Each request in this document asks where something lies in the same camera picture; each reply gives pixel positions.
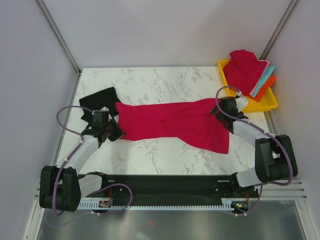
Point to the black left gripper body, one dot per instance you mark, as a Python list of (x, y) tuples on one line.
[(113, 130)]

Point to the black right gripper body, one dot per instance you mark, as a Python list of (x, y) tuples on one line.
[(220, 116)]

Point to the crimson t shirt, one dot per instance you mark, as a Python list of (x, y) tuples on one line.
[(243, 72), (191, 122)]

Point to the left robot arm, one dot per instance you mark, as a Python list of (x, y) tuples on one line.
[(60, 187)]

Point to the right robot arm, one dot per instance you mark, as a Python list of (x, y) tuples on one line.
[(274, 158)]

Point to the folded black t shirt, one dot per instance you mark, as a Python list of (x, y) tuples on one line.
[(103, 98)]

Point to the pink t shirt in tray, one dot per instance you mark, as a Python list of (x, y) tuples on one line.
[(257, 82)]

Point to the crimson t shirt in tray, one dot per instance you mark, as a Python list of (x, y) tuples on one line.
[(243, 72)]

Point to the orange t shirt in tray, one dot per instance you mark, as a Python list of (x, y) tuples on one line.
[(268, 84)]

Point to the teal t shirt in tray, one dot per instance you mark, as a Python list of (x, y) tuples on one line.
[(264, 77)]

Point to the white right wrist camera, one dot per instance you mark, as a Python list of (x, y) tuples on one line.
[(241, 101)]

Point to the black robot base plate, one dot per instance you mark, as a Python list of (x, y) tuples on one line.
[(172, 189)]

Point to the white slotted cable duct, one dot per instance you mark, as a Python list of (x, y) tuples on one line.
[(102, 204)]

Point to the aluminium front rail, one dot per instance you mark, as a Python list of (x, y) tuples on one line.
[(93, 184)]

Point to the right aluminium corner post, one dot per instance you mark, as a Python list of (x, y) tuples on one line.
[(279, 28)]

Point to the aluminium corner post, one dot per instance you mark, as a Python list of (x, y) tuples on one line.
[(279, 28), (58, 35)]

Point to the left aluminium corner post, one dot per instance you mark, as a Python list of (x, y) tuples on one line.
[(58, 35)]

